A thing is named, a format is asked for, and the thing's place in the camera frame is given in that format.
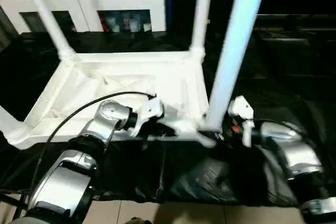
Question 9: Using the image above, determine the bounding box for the black work mat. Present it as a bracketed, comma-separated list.
[0, 25, 336, 204]

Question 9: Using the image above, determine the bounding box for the grey left robot leg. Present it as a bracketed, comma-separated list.
[122, 217, 154, 224]

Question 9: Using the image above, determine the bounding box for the blue vertical panel edge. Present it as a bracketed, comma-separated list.
[164, 0, 174, 31]

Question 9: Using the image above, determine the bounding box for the black flat screen panel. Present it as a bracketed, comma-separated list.
[256, 14, 336, 28]

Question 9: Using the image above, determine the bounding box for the white glass-door cabinet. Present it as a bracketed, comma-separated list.
[0, 0, 168, 34]

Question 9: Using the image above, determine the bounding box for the black metal floor frame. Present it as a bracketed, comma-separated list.
[0, 191, 28, 220]

